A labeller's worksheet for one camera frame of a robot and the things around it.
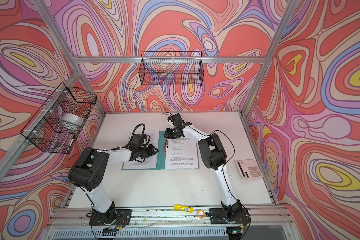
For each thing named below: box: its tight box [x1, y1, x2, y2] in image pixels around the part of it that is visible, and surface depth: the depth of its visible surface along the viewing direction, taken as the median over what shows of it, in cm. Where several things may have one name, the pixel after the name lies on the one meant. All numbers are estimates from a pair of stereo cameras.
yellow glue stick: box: [174, 204, 194, 213], surface depth 76 cm
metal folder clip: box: [164, 139, 169, 155], surface depth 101 cm
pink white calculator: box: [235, 159, 263, 179], surface depth 89 cm
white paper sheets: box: [165, 137, 199, 170], surface depth 98 cm
